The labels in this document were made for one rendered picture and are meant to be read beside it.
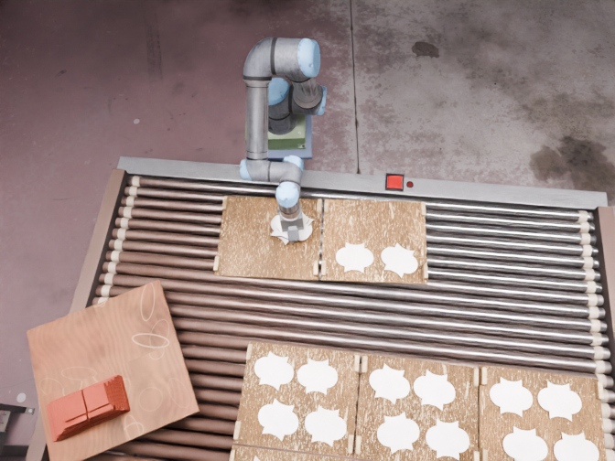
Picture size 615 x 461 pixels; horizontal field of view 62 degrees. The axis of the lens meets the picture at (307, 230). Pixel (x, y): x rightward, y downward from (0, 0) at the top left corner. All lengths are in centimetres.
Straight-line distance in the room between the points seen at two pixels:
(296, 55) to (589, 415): 156
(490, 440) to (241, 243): 115
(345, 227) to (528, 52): 237
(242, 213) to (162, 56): 212
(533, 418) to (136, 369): 137
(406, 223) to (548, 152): 169
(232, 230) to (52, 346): 78
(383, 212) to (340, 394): 74
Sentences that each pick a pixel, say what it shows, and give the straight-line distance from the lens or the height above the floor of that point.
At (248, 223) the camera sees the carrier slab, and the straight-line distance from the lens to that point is 210.
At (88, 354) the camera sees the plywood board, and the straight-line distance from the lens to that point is 201.
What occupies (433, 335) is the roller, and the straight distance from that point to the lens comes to 199.
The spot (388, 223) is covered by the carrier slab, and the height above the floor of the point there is 94.
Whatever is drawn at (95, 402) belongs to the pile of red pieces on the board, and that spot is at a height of 119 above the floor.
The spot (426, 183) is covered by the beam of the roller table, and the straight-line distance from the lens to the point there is 222.
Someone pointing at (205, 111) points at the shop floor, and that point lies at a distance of 363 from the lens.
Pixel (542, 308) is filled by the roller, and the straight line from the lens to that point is 213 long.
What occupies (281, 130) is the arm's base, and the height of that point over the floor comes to 99.
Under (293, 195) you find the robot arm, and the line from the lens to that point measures 172.
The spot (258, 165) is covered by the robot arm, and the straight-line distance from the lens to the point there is 180.
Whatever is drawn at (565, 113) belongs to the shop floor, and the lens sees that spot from 381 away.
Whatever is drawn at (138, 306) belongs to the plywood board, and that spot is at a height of 104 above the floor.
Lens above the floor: 283
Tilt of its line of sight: 66 degrees down
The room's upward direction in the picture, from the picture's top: 6 degrees counter-clockwise
